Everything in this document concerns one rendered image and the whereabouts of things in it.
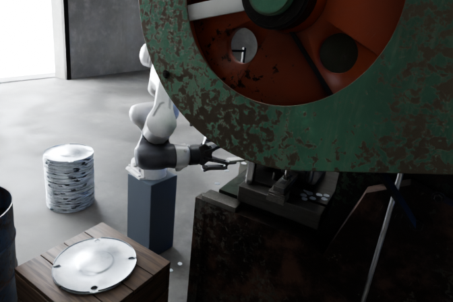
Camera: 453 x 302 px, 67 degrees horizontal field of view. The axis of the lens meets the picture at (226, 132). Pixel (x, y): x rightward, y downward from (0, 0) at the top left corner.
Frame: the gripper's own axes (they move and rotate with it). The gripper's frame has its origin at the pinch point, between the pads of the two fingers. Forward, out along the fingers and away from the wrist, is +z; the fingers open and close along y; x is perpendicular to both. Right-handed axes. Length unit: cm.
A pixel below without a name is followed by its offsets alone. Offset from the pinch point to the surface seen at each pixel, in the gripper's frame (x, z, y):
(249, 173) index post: -12.0, -0.6, -3.5
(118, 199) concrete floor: 106, -32, -78
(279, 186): -24.4, 4.0, -2.6
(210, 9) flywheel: -23, -25, 50
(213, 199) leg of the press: -9.1, -12.5, -13.9
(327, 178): -15.0, 32.7, -7.7
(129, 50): 588, 46, -35
